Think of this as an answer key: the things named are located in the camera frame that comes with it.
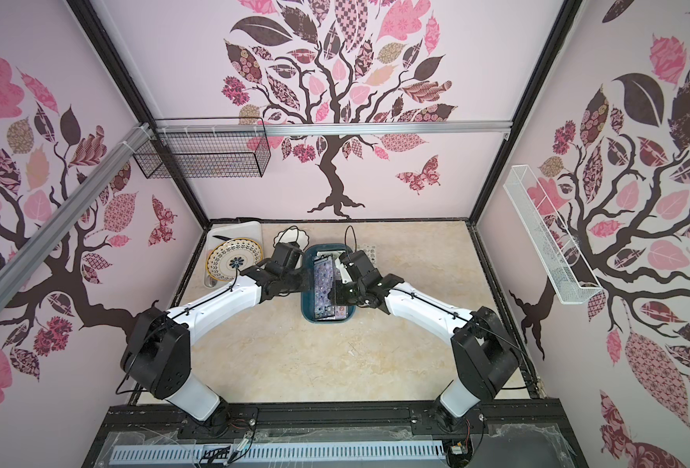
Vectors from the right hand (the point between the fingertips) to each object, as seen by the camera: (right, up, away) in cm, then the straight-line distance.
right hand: (328, 299), depth 83 cm
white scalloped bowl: (-17, +20, +31) cm, 41 cm away
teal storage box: (-7, 0, +5) cm, 8 cm away
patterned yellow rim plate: (-40, +11, +24) cm, 48 cm away
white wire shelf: (+63, +13, -7) cm, 64 cm away
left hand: (-7, +4, +6) cm, 10 cm away
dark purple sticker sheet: (-2, +6, +4) cm, 7 cm away
